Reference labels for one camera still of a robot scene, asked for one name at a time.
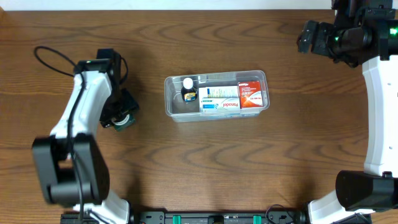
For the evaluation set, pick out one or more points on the clear plastic container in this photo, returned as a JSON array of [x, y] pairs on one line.
[[181, 111]]

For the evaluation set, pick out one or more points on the red white medicine box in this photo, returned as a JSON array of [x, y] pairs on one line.
[[250, 94]]

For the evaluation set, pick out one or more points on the black mounting rail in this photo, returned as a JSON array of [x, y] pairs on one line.
[[273, 216]]

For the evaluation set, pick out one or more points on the green Zam-Buk box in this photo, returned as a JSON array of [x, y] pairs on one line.
[[124, 123]]

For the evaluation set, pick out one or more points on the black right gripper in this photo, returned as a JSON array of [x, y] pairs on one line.
[[315, 37]]

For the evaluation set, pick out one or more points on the blue white medicine box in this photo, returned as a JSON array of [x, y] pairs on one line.
[[218, 92]]

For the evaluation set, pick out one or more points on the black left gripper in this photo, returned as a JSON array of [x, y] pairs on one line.
[[125, 109]]

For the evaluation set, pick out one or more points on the dark Woods syrup bottle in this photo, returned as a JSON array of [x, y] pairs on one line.
[[188, 91]]

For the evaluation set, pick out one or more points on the white Panadol box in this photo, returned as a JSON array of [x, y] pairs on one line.
[[219, 104]]

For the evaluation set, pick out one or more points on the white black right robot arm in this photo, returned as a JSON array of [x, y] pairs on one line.
[[374, 189]]

